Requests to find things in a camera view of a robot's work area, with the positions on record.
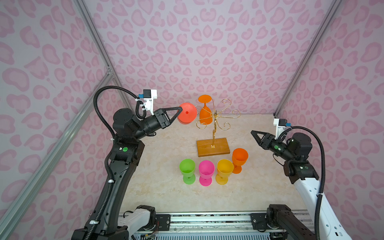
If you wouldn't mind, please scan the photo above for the green wine glass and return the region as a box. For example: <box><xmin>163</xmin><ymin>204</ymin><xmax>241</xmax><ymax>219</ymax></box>
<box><xmin>179</xmin><ymin>159</ymin><xmax>196</xmax><ymax>185</ymax></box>

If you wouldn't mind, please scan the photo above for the aluminium frame profile corner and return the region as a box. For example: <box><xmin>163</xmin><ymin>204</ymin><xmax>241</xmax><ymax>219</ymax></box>
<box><xmin>274</xmin><ymin>0</ymin><xmax>343</xmax><ymax>118</ymax></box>
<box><xmin>73</xmin><ymin>0</ymin><xmax>134</xmax><ymax>110</ymax></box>

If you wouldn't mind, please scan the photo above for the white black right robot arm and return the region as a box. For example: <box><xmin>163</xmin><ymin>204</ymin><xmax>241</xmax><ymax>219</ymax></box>
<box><xmin>251</xmin><ymin>126</ymin><xmax>351</xmax><ymax>240</ymax></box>

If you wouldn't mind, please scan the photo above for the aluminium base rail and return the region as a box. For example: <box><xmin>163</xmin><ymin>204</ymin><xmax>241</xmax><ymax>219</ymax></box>
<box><xmin>119</xmin><ymin>211</ymin><xmax>316</xmax><ymax>240</ymax></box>

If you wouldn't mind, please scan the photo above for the yellow wine glass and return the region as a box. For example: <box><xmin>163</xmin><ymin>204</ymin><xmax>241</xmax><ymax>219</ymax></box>
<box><xmin>216</xmin><ymin>159</ymin><xmax>234</xmax><ymax>185</ymax></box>

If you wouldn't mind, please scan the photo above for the orange wine glass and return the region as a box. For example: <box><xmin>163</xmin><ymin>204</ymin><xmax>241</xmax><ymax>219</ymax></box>
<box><xmin>198</xmin><ymin>95</ymin><xmax>213</xmax><ymax>125</ymax></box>
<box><xmin>232</xmin><ymin>148</ymin><xmax>249</xmax><ymax>174</ymax></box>

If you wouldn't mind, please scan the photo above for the orange back wine glass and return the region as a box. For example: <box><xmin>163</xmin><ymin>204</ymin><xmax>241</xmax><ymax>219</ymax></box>
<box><xmin>198</xmin><ymin>95</ymin><xmax>213</xmax><ymax>125</ymax></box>

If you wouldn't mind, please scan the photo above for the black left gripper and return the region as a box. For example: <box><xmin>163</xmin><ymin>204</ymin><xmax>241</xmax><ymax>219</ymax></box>
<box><xmin>133</xmin><ymin>107</ymin><xmax>182</xmax><ymax>143</ymax></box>

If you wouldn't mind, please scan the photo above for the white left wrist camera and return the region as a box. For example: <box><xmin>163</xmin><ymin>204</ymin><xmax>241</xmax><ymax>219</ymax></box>
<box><xmin>139</xmin><ymin>90</ymin><xmax>158</xmax><ymax>115</ymax></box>

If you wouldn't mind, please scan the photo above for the gold wire wine glass rack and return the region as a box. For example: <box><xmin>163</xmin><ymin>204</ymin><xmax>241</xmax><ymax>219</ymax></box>
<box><xmin>196</xmin><ymin>98</ymin><xmax>242</xmax><ymax>140</ymax></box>

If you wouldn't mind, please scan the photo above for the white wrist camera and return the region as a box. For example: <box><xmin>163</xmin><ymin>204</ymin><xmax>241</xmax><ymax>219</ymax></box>
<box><xmin>139</xmin><ymin>90</ymin><xmax>158</xmax><ymax>115</ymax></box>
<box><xmin>273</xmin><ymin>118</ymin><xmax>292</xmax><ymax>140</ymax></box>

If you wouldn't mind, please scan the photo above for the orange front wine glass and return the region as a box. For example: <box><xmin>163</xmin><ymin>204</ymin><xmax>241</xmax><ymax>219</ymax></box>
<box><xmin>232</xmin><ymin>148</ymin><xmax>249</xmax><ymax>174</ymax></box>

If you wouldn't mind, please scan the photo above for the aluminium diagonal frame bar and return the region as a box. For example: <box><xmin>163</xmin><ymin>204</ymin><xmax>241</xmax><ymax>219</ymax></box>
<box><xmin>0</xmin><ymin>71</ymin><xmax>115</xmax><ymax>238</ymax></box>

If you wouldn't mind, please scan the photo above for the pink wine glass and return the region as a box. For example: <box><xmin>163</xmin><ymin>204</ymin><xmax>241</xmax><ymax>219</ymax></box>
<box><xmin>199</xmin><ymin>160</ymin><xmax>215</xmax><ymax>187</ymax></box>

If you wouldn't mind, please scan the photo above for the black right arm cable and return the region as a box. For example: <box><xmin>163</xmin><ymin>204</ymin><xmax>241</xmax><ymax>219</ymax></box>
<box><xmin>277</xmin><ymin>125</ymin><xmax>327</xmax><ymax>240</ymax></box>

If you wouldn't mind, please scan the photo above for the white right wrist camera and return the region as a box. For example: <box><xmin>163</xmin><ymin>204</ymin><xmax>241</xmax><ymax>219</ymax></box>
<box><xmin>273</xmin><ymin>118</ymin><xmax>292</xmax><ymax>140</ymax></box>

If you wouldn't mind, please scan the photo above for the aluminium frame profile left corner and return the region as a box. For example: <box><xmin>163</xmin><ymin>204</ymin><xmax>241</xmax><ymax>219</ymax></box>
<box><xmin>73</xmin><ymin>0</ymin><xmax>134</xmax><ymax>110</ymax></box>

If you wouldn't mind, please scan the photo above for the red wine glass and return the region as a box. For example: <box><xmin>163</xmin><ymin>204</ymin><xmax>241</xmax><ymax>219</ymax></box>
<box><xmin>178</xmin><ymin>103</ymin><xmax>198</xmax><ymax>125</ymax></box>

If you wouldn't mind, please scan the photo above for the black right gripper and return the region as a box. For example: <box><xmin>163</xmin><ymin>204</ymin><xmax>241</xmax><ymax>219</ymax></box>
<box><xmin>251</xmin><ymin>131</ymin><xmax>296</xmax><ymax>162</ymax></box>

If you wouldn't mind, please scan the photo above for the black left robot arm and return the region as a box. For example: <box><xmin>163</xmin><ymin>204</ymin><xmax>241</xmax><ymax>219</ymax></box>
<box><xmin>72</xmin><ymin>107</ymin><xmax>183</xmax><ymax>240</ymax></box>

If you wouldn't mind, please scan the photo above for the aluminium frame profile right corner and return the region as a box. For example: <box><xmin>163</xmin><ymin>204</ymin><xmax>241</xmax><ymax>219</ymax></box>
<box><xmin>274</xmin><ymin>0</ymin><xmax>343</xmax><ymax>118</ymax></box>

